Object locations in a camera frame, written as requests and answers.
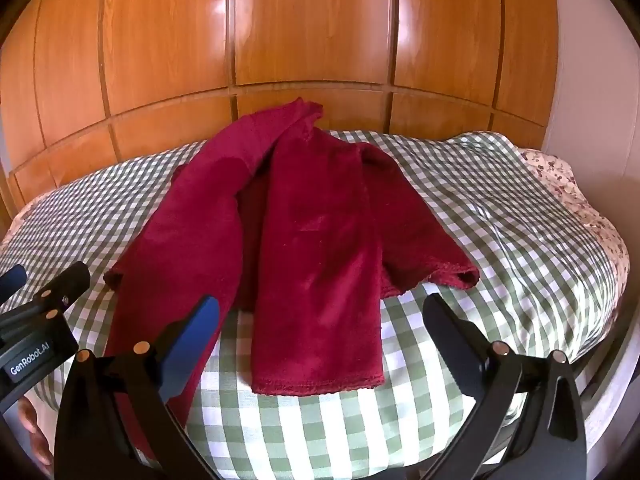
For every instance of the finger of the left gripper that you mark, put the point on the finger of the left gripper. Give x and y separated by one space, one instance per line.
56 296
11 282

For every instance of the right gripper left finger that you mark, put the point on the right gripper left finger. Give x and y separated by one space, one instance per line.
91 440

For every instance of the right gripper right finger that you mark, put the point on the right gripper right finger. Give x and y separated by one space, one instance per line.
549 441

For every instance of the dark red sweater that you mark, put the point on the dark red sweater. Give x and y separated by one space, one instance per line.
307 232

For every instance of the person's left hand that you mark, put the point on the person's left hand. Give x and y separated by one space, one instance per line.
39 444

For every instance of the green white checkered bedspread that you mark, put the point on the green white checkered bedspread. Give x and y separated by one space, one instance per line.
545 284

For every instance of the floral patterned pillow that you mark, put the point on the floral patterned pillow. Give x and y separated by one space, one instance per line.
557 175

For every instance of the white bed frame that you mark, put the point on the white bed frame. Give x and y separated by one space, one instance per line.
603 375

